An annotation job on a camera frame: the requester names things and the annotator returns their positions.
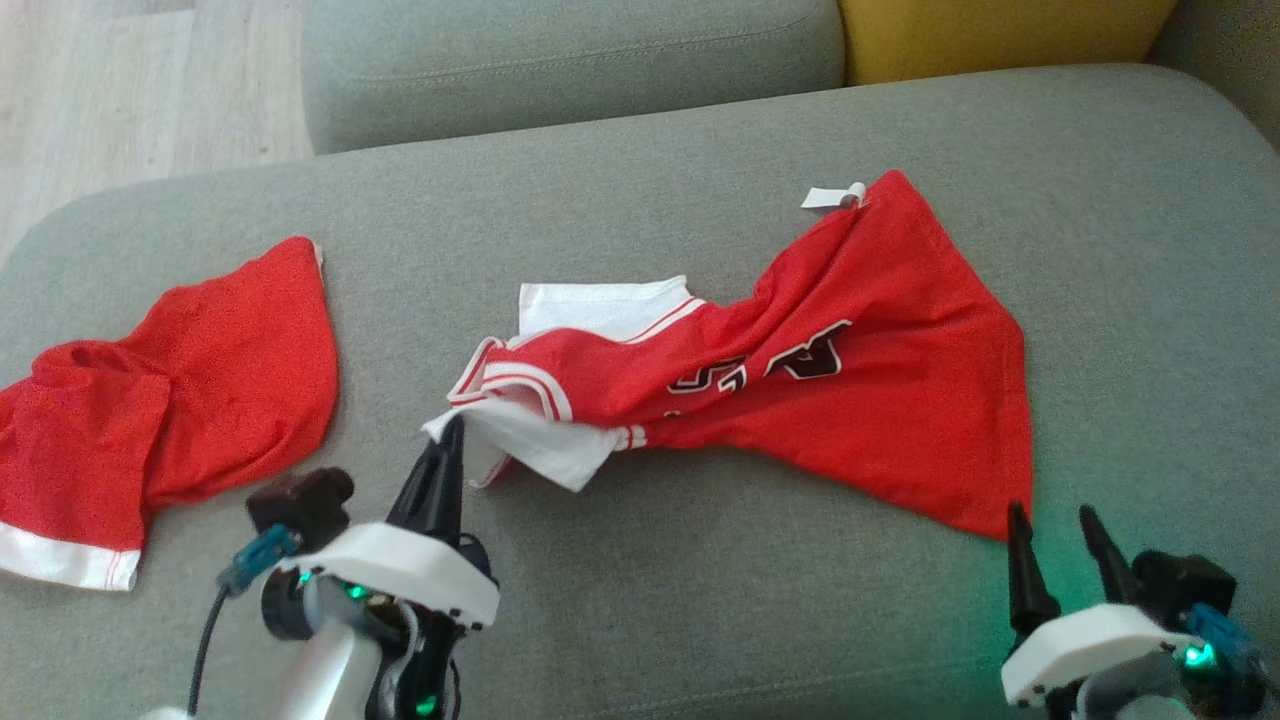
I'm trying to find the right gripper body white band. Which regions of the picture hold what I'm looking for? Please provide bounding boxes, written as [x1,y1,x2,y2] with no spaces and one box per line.
[1003,605,1241,720]

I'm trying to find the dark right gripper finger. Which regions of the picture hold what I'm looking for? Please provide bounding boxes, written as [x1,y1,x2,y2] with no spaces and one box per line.
[1008,503,1061,636]
[1080,506,1146,606]

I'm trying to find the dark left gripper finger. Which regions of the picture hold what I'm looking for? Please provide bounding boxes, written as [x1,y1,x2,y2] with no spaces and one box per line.
[385,415,466,541]

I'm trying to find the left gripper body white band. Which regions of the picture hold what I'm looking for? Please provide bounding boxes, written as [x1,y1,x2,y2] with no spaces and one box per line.
[262,522,499,720]

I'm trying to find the red shorts with white hem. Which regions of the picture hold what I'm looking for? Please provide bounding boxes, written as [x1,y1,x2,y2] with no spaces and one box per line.
[0,237,341,593]

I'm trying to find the red jersey with white trim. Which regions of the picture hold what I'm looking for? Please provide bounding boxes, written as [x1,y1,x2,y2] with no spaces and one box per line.
[420,168,1034,541]

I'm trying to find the grey sofa seat cushion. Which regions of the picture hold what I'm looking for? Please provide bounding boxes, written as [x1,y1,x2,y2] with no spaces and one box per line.
[0,65,1280,720]

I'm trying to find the grey sofa back cushion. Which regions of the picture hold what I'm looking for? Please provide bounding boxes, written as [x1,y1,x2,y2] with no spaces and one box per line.
[300,0,848,156]
[1145,0,1280,151]

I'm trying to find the yellow cushion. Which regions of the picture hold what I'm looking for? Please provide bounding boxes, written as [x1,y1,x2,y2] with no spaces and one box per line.
[838,0,1181,87]

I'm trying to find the right black cable teal plug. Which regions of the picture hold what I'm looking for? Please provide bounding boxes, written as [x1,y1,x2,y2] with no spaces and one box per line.
[1185,600,1266,691]

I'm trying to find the black cable teal plug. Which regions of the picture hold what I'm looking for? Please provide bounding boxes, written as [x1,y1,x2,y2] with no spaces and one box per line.
[1185,600,1266,691]
[188,525,301,716]

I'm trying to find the left black cable teal plug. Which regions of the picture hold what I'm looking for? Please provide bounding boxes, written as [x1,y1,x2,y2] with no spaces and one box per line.
[188,525,301,716]

